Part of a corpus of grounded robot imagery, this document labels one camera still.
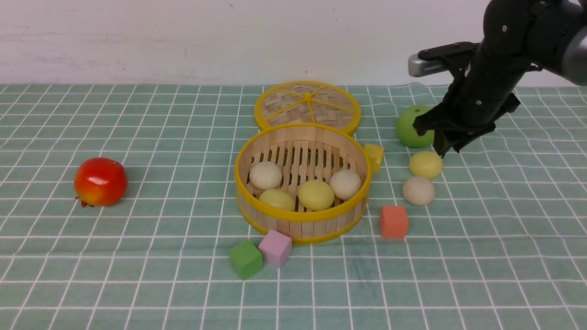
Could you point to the yellow bun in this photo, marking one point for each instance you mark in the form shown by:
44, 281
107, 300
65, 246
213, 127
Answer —
316, 195
426, 164
278, 199

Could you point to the yellow cube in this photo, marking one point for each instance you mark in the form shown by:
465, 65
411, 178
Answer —
375, 154

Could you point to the green checkered tablecloth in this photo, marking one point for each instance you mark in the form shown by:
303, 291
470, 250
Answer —
503, 247

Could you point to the red pomegranate toy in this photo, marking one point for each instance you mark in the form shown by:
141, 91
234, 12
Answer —
100, 181

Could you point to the pink cube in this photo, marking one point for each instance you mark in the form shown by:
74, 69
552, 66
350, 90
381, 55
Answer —
275, 248

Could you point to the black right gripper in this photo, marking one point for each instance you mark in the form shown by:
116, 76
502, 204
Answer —
473, 102

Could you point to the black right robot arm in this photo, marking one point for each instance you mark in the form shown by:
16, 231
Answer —
520, 36

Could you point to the orange cube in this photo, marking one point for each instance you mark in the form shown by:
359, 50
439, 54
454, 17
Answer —
393, 222

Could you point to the bamboo steamer tray yellow rim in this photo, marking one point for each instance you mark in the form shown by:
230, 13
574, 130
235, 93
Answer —
303, 152

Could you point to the woven bamboo steamer lid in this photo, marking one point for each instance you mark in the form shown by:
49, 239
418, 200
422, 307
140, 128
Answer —
308, 102

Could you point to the white bun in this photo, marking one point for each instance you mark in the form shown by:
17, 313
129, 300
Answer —
345, 184
418, 191
265, 175

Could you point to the white bun front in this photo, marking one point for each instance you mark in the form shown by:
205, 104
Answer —
345, 184

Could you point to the green apple toy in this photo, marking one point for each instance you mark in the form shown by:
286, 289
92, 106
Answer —
407, 134

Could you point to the green cube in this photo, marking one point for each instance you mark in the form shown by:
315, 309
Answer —
245, 259

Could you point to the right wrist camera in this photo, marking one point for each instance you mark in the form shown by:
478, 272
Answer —
453, 58

